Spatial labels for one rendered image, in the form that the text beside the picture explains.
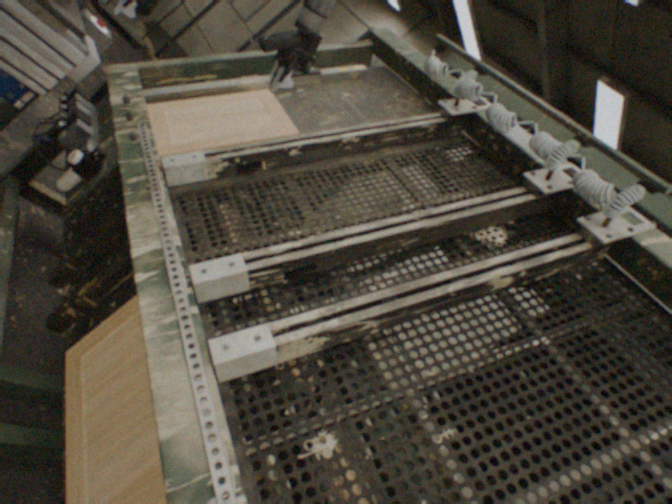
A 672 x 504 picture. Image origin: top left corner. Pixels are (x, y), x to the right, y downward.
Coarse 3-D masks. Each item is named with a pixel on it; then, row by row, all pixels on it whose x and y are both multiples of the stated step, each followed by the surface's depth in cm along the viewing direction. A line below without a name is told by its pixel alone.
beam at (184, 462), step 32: (128, 64) 188; (128, 128) 152; (128, 160) 139; (128, 192) 127; (128, 224) 118; (160, 256) 110; (160, 288) 103; (160, 320) 97; (160, 352) 91; (160, 384) 86; (160, 416) 82; (192, 416) 82; (224, 416) 83; (160, 448) 78; (192, 448) 78; (192, 480) 74; (224, 480) 75
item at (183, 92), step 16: (224, 80) 185; (240, 80) 185; (256, 80) 186; (304, 80) 193; (320, 80) 196; (336, 80) 199; (144, 96) 172; (160, 96) 174; (176, 96) 177; (192, 96) 179; (208, 96) 182
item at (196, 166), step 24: (480, 72) 155; (456, 96) 161; (480, 96) 172; (408, 120) 162; (432, 120) 164; (456, 120) 166; (264, 144) 146; (288, 144) 146; (312, 144) 148; (336, 144) 152; (360, 144) 156; (384, 144) 160; (168, 168) 134; (192, 168) 137; (216, 168) 140; (240, 168) 144; (264, 168) 147
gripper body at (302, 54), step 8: (296, 24) 123; (304, 32) 123; (312, 32) 124; (304, 40) 127; (312, 40) 127; (320, 40) 128; (288, 48) 127; (296, 48) 127; (304, 48) 128; (312, 48) 129; (280, 56) 130; (288, 56) 126; (296, 56) 127; (304, 56) 128; (312, 56) 131; (296, 64) 130; (304, 64) 131; (312, 64) 131; (304, 72) 132
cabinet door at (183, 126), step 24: (216, 96) 179; (240, 96) 180; (264, 96) 181; (168, 120) 164; (192, 120) 165; (216, 120) 166; (240, 120) 167; (264, 120) 168; (288, 120) 168; (168, 144) 152; (192, 144) 153; (216, 144) 154; (240, 144) 156
